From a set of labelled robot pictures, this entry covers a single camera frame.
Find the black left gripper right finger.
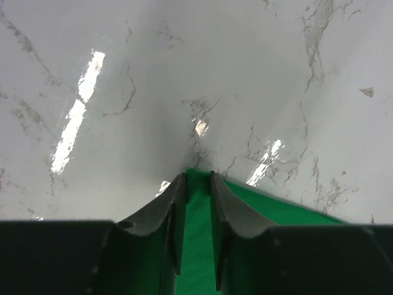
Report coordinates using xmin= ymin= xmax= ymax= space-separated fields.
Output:
xmin=209 ymin=172 xmax=392 ymax=294

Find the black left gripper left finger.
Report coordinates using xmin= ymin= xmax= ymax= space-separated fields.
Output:
xmin=1 ymin=174 xmax=187 ymax=294

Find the green t shirt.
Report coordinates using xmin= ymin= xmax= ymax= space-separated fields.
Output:
xmin=176 ymin=168 xmax=343 ymax=295

